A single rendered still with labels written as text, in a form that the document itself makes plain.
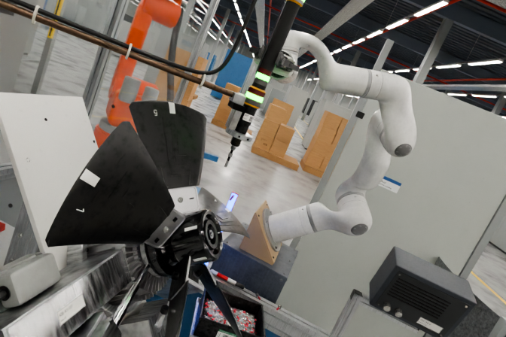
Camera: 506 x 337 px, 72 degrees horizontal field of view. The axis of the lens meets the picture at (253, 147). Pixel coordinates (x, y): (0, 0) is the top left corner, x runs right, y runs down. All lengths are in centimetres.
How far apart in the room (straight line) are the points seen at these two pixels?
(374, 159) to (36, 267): 105
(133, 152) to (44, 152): 29
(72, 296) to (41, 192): 25
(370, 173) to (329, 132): 760
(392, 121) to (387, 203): 160
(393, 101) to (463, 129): 164
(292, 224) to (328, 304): 160
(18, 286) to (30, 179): 25
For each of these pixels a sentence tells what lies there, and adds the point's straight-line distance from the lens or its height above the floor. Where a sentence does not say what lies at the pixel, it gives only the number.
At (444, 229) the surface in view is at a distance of 289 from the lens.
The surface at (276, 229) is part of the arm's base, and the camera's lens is 151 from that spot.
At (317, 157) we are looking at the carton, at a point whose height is 43.
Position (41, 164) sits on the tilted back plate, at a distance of 88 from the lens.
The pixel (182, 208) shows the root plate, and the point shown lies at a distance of 87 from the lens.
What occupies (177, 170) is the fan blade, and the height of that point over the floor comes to 131.
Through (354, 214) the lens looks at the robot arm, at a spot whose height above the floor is 126.
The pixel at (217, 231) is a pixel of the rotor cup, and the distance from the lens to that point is 88.
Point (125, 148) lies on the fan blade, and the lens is 64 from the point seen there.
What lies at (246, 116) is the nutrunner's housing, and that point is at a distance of 85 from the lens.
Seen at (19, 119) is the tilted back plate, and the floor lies 132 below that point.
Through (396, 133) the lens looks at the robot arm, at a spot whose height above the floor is 160.
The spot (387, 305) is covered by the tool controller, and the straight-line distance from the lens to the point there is 133.
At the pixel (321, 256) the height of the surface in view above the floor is 56.
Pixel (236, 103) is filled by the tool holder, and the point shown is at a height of 152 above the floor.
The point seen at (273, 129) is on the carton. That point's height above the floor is 71.
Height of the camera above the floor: 158
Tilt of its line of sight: 10 degrees down
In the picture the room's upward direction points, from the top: 23 degrees clockwise
